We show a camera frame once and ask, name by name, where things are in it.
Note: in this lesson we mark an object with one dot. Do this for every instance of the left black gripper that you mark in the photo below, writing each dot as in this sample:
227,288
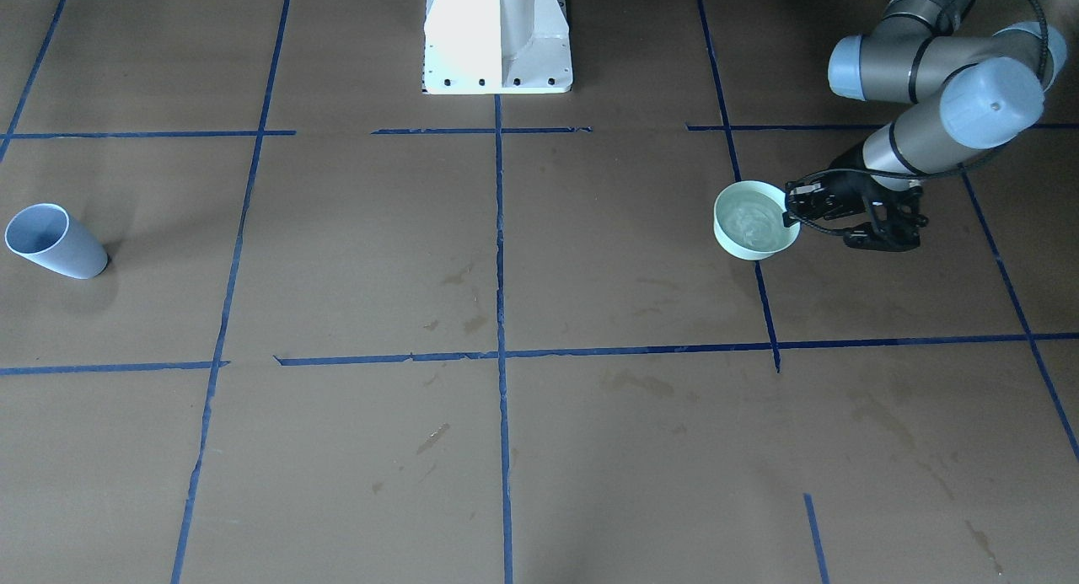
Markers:
845,182

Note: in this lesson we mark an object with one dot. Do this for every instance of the light green bowl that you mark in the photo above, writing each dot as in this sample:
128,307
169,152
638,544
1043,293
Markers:
748,220

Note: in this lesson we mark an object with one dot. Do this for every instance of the blue-grey plastic cup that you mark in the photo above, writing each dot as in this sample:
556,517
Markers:
49,236

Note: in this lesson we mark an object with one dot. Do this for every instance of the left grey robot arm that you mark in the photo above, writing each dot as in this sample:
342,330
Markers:
966,97

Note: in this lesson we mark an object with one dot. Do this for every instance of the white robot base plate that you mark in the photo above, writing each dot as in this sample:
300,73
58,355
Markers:
479,47

